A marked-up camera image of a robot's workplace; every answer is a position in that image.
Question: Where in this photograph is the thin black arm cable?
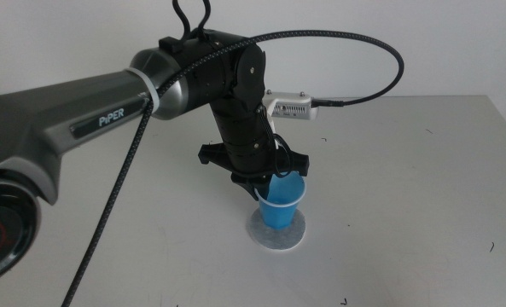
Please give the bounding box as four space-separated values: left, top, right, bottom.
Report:
171 0 212 42

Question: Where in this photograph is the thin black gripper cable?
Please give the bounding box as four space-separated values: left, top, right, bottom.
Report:
271 133 295 179

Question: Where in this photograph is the round grey cup mat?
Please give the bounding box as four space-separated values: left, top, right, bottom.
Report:
246 207 307 252

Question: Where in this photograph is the black braided camera cable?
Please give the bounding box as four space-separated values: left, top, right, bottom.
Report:
61 29 406 307

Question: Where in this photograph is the white cable tie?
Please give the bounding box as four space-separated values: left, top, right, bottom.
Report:
125 66 162 113

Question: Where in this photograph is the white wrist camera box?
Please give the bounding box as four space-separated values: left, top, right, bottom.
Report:
262 90 320 148

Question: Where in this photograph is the blue plastic cup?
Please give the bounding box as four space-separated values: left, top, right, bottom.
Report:
253 171 308 231

